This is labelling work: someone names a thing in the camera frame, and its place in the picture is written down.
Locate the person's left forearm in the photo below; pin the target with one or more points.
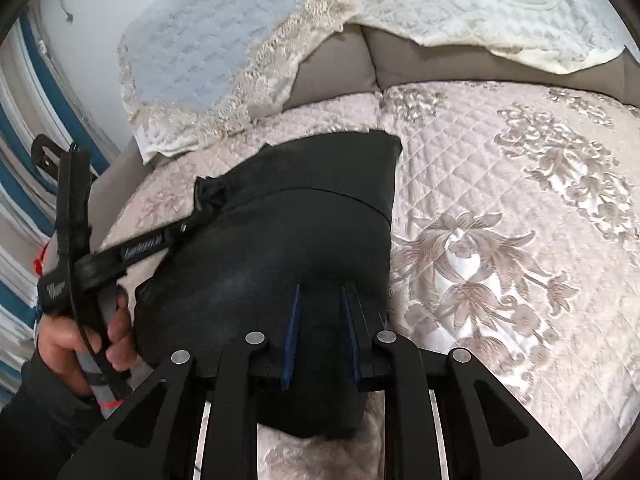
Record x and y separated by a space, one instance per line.
45 425

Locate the black garment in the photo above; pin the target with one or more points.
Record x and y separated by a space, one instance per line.
300 210

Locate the person's left hand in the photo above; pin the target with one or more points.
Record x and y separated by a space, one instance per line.
65 345

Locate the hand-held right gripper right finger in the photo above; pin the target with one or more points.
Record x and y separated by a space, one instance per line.
351 340

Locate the blue white striped curtain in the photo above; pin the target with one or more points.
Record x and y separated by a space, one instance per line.
20 185

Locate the blue-grey lace-edged cover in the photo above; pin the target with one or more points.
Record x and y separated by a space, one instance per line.
200 35

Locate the white quilted cover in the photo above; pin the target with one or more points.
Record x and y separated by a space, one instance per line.
475 10

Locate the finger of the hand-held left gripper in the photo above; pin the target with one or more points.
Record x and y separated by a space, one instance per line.
207 202

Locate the beige floral quilted cover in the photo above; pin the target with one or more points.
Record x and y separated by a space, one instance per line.
500 185

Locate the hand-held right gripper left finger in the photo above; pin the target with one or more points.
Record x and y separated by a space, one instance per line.
290 340

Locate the taupe sofa backrest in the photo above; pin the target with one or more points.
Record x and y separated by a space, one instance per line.
340 65

